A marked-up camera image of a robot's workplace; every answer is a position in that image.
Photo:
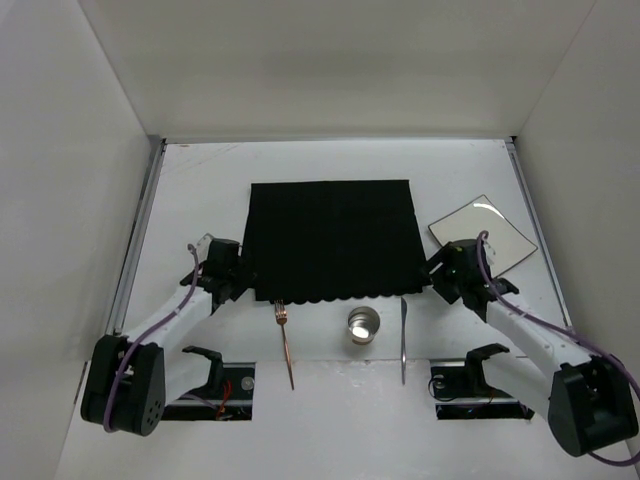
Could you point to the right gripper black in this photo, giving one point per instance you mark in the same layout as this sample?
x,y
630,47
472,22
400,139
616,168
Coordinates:
x,y
438,273

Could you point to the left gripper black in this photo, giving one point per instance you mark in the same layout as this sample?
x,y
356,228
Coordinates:
x,y
239,276

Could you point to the square white plate black rim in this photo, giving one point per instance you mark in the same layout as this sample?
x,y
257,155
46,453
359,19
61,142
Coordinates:
x,y
506,245

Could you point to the black cloth placemat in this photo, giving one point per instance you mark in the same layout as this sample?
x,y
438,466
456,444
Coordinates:
x,y
333,240

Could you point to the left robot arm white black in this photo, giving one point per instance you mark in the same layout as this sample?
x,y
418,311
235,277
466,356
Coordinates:
x,y
153,372

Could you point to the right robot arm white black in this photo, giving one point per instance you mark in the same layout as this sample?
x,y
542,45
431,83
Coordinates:
x,y
585,395

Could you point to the silver table knife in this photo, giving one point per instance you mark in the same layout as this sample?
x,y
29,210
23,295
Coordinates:
x,y
403,354

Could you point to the copper fork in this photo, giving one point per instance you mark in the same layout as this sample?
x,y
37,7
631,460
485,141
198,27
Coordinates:
x,y
282,319

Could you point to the silver metal cup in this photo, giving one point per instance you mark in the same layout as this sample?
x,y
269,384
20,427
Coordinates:
x,y
363,325

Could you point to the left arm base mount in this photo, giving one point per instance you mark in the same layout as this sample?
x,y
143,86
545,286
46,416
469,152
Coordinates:
x,y
200,386

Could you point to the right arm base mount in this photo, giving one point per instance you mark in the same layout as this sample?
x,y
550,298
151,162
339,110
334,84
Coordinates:
x,y
460,390

